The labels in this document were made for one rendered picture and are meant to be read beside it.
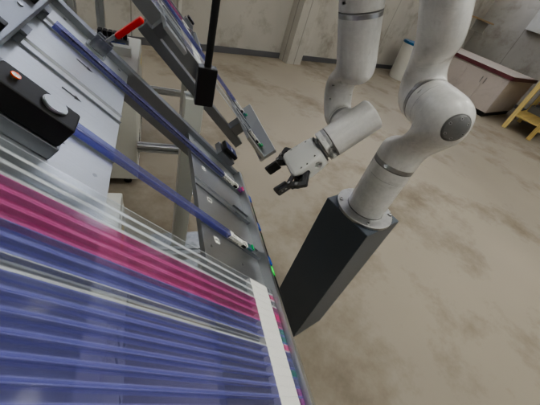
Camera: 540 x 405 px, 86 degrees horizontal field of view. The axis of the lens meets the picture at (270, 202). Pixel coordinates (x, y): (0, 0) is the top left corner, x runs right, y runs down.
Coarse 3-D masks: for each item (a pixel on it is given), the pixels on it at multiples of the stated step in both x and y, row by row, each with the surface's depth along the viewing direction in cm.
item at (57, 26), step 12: (60, 24) 47; (72, 36) 48; (84, 48) 49; (96, 60) 50; (108, 72) 52; (120, 84) 54; (132, 96) 56; (144, 108) 58; (180, 132) 65; (192, 144) 67; (204, 156) 70; (216, 168) 73; (240, 192) 81
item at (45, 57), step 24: (48, 24) 46; (72, 24) 53; (0, 48) 34; (24, 48) 37; (48, 48) 42; (72, 48) 48; (24, 72) 35; (48, 72) 39; (72, 72) 44; (96, 72) 50; (120, 72) 59; (72, 96) 41; (96, 96) 46; (120, 96) 53; (96, 120) 42; (120, 120) 48; (72, 144) 35; (72, 168) 33; (96, 168) 37
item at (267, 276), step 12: (240, 180) 84; (252, 216) 74; (252, 228) 72; (252, 240) 70; (264, 252) 66; (264, 264) 64; (264, 276) 63; (276, 288) 60; (276, 300) 58; (288, 324) 55; (288, 336) 53; (288, 348) 52; (300, 360) 51; (300, 372) 49; (300, 384) 48; (312, 396) 47
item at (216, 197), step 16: (192, 160) 66; (192, 176) 62; (208, 176) 69; (208, 192) 63; (224, 192) 72; (208, 208) 59; (224, 208) 66; (240, 208) 76; (224, 224) 61; (240, 224) 69; (208, 240) 51; (224, 240) 57; (224, 256) 53; (240, 256) 59; (256, 256) 65; (256, 272) 62
